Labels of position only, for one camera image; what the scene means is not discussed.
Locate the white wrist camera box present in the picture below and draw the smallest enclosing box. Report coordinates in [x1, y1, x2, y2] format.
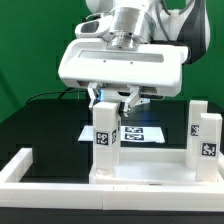
[75, 16, 112, 38]

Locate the white desk top tray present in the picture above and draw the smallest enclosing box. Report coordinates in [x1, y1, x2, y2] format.
[89, 147, 224, 186]

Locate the fiducial marker sheet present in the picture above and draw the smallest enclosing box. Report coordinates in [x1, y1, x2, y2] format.
[78, 125, 165, 143]

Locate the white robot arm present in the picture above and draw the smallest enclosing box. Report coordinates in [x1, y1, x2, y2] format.
[58, 0, 210, 113]

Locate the black cable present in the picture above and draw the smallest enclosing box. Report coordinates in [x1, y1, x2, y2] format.
[25, 87, 84, 106]

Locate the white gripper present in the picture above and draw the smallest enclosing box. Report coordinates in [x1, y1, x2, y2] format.
[58, 38, 188, 117]

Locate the white U-shaped fence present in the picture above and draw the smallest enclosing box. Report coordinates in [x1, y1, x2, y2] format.
[0, 148, 224, 212]

